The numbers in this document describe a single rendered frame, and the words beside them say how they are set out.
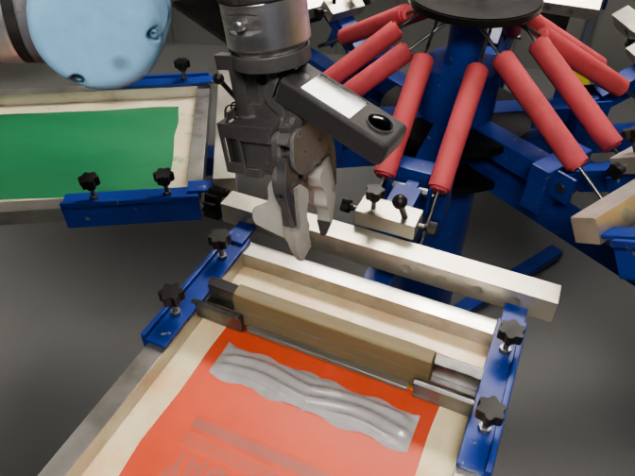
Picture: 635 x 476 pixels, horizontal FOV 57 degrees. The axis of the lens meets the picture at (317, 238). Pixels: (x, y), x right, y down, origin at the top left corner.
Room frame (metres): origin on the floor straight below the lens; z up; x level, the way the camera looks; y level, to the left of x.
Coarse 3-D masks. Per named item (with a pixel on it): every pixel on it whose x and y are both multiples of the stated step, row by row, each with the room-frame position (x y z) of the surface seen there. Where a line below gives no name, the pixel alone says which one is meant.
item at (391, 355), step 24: (240, 288) 0.70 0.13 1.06; (240, 312) 0.68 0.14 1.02; (264, 312) 0.66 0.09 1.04; (288, 312) 0.65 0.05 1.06; (312, 312) 0.65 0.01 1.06; (288, 336) 0.64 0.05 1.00; (312, 336) 0.63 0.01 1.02; (336, 336) 0.61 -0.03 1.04; (360, 336) 0.60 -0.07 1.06; (384, 336) 0.60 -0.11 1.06; (360, 360) 0.59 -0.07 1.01; (384, 360) 0.57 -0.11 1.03; (408, 360) 0.56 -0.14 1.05; (432, 360) 0.55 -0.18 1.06; (408, 384) 0.55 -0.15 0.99
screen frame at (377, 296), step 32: (256, 256) 0.86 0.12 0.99; (288, 256) 0.86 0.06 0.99; (320, 288) 0.79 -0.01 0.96; (352, 288) 0.77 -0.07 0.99; (384, 288) 0.77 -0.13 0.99; (192, 320) 0.70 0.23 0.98; (416, 320) 0.71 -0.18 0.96; (448, 320) 0.69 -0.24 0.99; (480, 320) 0.69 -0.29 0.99; (160, 352) 0.62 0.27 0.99; (128, 384) 0.55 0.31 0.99; (96, 416) 0.49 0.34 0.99; (64, 448) 0.44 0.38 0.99; (96, 448) 0.45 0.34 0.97
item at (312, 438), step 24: (360, 384) 0.58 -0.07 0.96; (384, 384) 0.58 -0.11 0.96; (408, 408) 0.53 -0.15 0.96; (432, 408) 0.53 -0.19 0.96; (312, 432) 0.49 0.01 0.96; (336, 432) 0.49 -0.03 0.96; (312, 456) 0.45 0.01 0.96; (336, 456) 0.45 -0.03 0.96; (360, 456) 0.45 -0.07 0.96; (384, 456) 0.45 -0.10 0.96; (408, 456) 0.45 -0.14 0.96
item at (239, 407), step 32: (256, 352) 0.64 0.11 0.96; (288, 352) 0.64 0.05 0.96; (192, 384) 0.58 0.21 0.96; (224, 384) 0.58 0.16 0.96; (160, 416) 0.51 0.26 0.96; (192, 416) 0.51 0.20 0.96; (224, 416) 0.51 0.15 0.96; (256, 416) 0.51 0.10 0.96; (288, 416) 0.51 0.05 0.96; (160, 448) 0.46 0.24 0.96
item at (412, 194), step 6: (396, 186) 1.02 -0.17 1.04; (402, 186) 1.02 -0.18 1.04; (408, 186) 1.02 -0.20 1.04; (390, 192) 1.00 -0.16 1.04; (396, 192) 1.00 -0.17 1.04; (402, 192) 1.00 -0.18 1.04; (408, 192) 1.00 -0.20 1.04; (414, 192) 1.00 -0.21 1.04; (420, 192) 1.01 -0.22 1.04; (390, 198) 0.98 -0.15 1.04; (408, 198) 0.98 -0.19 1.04; (414, 198) 0.98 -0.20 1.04; (408, 204) 0.96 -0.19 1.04; (414, 204) 0.96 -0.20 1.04; (390, 234) 0.86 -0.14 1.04
